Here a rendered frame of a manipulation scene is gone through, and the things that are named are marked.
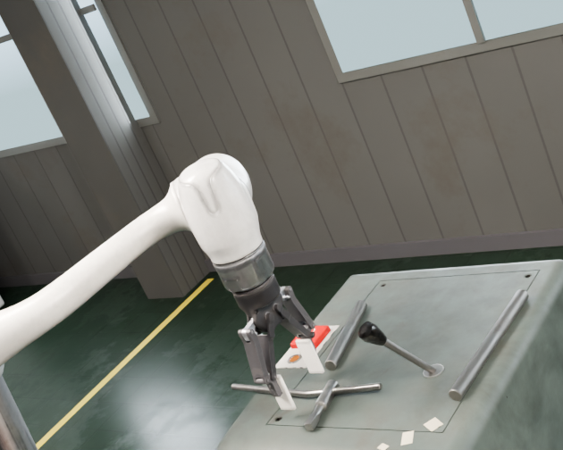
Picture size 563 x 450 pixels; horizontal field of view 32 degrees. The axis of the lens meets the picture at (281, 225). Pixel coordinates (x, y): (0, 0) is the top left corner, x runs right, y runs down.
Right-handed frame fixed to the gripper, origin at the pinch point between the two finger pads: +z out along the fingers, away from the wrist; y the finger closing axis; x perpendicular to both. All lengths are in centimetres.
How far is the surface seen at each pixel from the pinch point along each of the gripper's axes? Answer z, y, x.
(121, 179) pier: 52, -243, -303
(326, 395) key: 2.7, 1.0, 5.4
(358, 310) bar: 2.7, -24.8, -2.1
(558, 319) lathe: 10.0, -30.3, 34.0
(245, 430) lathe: 4.6, 8.4, -8.5
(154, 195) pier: 70, -257, -300
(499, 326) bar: 2.6, -17.8, 30.1
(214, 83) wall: 19, -270, -235
